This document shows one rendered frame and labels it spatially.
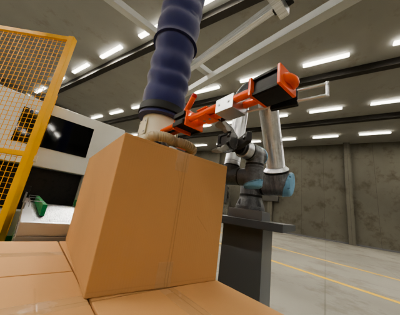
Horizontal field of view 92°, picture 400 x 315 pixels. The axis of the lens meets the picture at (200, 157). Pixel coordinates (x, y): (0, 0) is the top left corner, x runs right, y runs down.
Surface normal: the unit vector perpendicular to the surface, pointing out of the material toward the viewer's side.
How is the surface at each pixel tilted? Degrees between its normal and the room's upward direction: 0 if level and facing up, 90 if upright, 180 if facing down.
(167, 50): 79
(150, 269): 90
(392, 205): 90
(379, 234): 90
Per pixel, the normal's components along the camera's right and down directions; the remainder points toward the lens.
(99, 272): 0.61, -0.12
